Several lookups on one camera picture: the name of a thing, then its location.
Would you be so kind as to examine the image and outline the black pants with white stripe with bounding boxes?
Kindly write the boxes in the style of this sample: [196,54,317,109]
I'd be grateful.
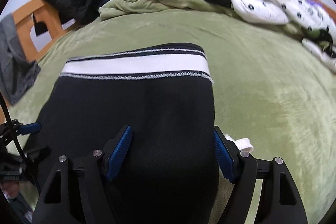
[25,43,219,223]

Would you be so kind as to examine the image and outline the grey pants on footboard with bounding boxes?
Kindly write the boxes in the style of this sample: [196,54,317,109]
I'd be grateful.
[0,14,41,105]

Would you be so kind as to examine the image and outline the green fleece bed sheet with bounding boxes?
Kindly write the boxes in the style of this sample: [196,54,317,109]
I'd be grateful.
[9,9,335,223]

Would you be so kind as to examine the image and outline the wooden bed footboard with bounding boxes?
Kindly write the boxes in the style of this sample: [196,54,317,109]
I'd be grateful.
[12,0,76,61]

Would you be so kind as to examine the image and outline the green fleece blanket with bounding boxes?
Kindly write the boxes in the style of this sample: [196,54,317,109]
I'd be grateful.
[98,0,237,20]

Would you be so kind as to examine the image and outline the wooden headboard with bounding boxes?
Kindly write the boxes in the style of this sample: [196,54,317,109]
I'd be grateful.
[311,0,336,21]

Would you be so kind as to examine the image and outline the black cable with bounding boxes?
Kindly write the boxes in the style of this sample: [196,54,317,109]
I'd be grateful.
[0,92,29,164]

